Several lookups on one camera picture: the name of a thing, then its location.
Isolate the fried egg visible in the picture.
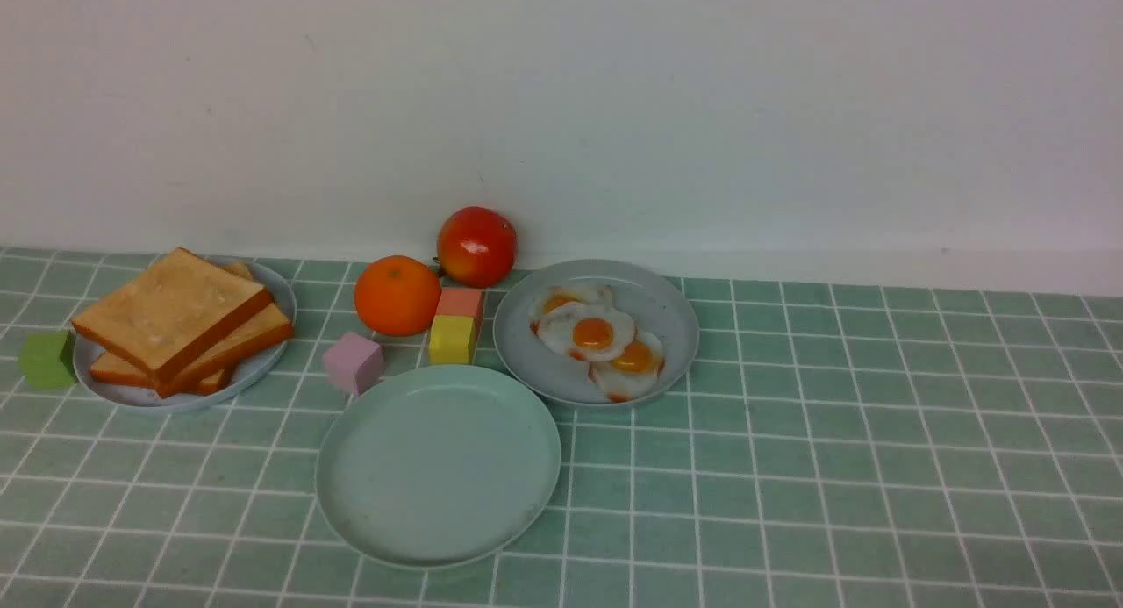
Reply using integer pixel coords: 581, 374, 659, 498
528, 282, 614, 333
533, 303, 637, 361
587, 332, 665, 403

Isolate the toast slice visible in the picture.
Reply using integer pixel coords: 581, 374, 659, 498
71, 247, 273, 392
137, 249, 290, 397
89, 352, 236, 396

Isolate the grey egg plate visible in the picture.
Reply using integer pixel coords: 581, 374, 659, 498
492, 258, 699, 411

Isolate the red apple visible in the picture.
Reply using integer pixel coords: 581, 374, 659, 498
436, 207, 518, 288

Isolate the salmon pink cube block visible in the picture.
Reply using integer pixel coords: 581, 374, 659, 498
433, 287, 485, 335

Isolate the yellow cube block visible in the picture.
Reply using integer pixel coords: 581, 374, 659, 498
428, 315, 478, 365

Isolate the orange fruit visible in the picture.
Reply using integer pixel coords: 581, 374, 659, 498
354, 255, 442, 337

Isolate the green empty plate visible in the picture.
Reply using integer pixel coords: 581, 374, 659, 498
314, 365, 562, 569

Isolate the light blue bread plate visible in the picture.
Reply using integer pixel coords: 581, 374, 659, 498
69, 256, 296, 412

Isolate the green cube block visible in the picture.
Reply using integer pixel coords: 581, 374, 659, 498
18, 332, 77, 390

